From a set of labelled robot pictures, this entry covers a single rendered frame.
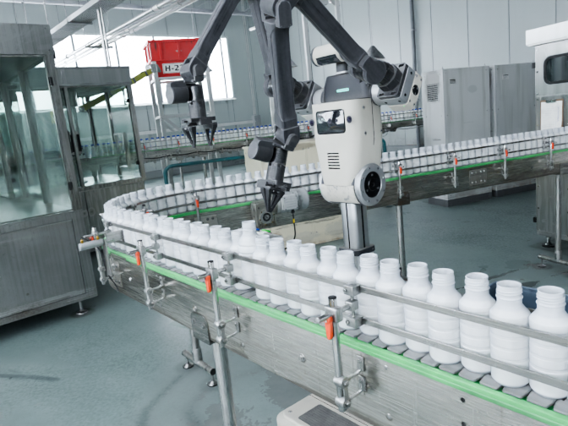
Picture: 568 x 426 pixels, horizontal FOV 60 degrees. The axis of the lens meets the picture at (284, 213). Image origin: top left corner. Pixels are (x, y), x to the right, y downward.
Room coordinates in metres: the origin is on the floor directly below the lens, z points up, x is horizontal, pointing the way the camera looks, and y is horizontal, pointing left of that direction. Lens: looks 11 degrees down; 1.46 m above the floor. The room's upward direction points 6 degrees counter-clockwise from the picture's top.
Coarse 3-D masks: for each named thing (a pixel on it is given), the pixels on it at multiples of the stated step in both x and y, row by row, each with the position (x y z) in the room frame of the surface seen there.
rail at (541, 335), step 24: (168, 240) 1.58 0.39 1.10; (192, 264) 1.47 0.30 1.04; (264, 264) 1.17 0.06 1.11; (264, 288) 1.18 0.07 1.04; (360, 288) 0.93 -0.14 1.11; (456, 312) 0.76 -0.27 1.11; (408, 336) 0.84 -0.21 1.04; (528, 336) 0.67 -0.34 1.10; (552, 336) 0.65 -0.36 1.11; (480, 360) 0.73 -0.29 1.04; (552, 384) 0.65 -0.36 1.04
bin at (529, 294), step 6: (492, 282) 1.29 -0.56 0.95; (492, 288) 1.28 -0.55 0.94; (522, 288) 1.24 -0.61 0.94; (528, 288) 1.23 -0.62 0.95; (534, 288) 1.22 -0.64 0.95; (492, 294) 1.28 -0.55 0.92; (522, 294) 1.24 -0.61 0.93; (528, 294) 1.23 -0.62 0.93; (534, 294) 1.21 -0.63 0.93; (522, 300) 1.24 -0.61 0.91; (528, 300) 1.23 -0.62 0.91; (534, 300) 1.21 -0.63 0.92; (528, 306) 1.23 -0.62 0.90; (534, 306) 1.21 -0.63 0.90
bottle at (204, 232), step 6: (198, 228) 1.45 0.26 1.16; (204, 228) 1.44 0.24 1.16; (198, 234) 1.45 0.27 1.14; (204, 234) 1.44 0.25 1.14; (198, 240) 1.44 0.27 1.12; (204, 240) 1.43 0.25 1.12; (198, 252) 1.44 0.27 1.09; (204, 252) 1.43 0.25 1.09; (198, 258) 1.45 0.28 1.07; (204, 258) 1.43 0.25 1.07; (204, 264) 1.43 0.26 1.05
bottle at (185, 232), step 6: (180, 222) 1.56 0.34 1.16; (186, 222) 1.53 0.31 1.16; (180, 228) 1.54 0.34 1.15; (186, 228) 1.53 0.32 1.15; (180, 234) 1.53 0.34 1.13; (186, 234) 1.53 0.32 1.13; (186, 240) 1.52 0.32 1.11; (180, 246) 1.53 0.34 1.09; (186, 246) 1.52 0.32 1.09; (180, 252) 1.53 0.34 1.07; (186, 252) 1.52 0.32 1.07; (186, 258) 1.52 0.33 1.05; (186, 270) 1.52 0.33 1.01; (192, 270) 1.52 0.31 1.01
